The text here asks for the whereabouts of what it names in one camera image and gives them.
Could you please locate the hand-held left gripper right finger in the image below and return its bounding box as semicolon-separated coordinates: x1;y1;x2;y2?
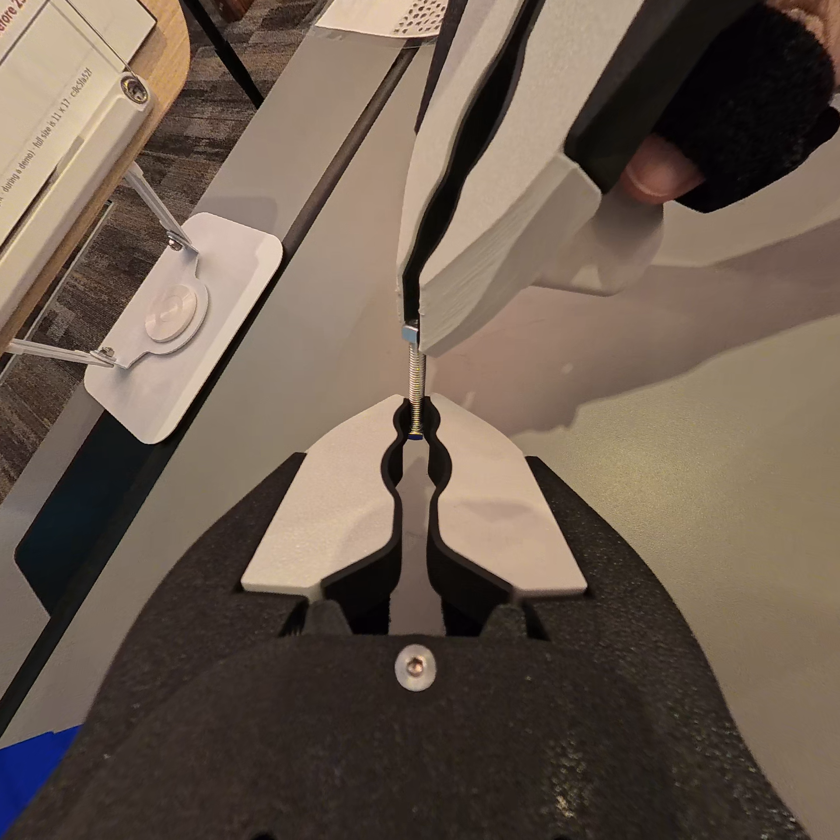
425;392;589;602

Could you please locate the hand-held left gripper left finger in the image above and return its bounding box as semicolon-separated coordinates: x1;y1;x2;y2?
241;394;403;599

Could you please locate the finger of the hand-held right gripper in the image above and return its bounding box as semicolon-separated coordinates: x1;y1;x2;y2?
408;0;746;357
396;0;534;319

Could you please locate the long thin silver bolt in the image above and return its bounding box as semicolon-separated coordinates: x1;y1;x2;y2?
400;318;431;431

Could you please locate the blue plastic bin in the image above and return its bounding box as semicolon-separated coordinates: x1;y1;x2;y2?
0;725;83;840

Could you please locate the person's right hand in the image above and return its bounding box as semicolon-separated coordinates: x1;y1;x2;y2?
622;130;708;202

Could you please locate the laminated instruction sheet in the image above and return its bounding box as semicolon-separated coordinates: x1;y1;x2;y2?
315;0;455;39

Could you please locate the white stand base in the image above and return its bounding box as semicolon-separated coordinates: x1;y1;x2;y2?
84;211;284;445

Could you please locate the wooden document board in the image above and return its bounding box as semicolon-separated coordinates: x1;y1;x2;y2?
0;0;191;355

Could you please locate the printed instruction paper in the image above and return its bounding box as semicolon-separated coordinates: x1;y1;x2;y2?
0;0;158;250

